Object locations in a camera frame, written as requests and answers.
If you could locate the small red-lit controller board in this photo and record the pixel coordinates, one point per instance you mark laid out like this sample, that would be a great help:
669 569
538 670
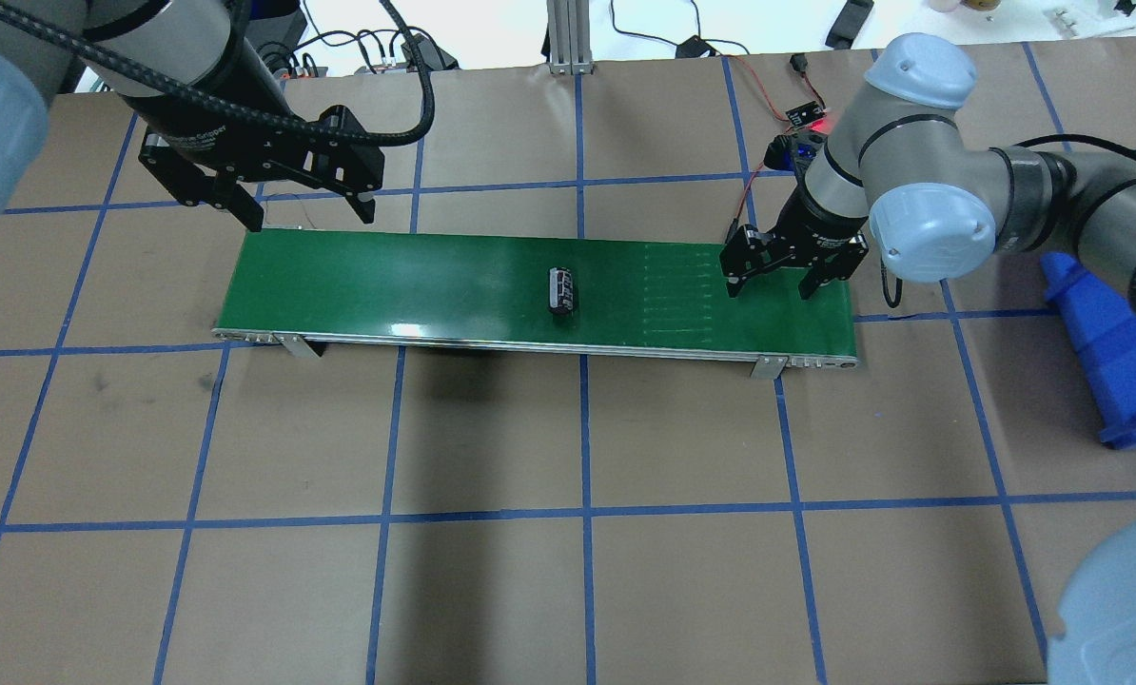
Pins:
812 116

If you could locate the green conveyor belt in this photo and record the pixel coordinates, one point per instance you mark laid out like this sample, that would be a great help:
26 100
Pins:
635 299

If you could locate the aluminium frame post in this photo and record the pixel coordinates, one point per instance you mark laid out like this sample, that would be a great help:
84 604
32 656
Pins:
567 38

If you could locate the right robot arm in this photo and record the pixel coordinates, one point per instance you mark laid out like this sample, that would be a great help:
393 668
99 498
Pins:
896 164

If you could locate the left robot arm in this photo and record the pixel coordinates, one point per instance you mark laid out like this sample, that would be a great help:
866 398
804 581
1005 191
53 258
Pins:
197 51

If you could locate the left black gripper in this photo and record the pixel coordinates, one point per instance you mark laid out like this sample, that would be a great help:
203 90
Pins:
208 135

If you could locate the black cylindrical capacitor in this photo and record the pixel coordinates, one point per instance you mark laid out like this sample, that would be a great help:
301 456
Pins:
562 291

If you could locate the black power adapter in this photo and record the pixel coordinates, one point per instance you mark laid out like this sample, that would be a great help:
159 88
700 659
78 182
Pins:
423 48

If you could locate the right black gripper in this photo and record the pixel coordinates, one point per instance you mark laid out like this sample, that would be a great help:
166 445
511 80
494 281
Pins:
812 233

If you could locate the blue plastic bin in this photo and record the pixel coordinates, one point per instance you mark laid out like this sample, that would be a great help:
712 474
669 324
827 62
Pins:
1102 331

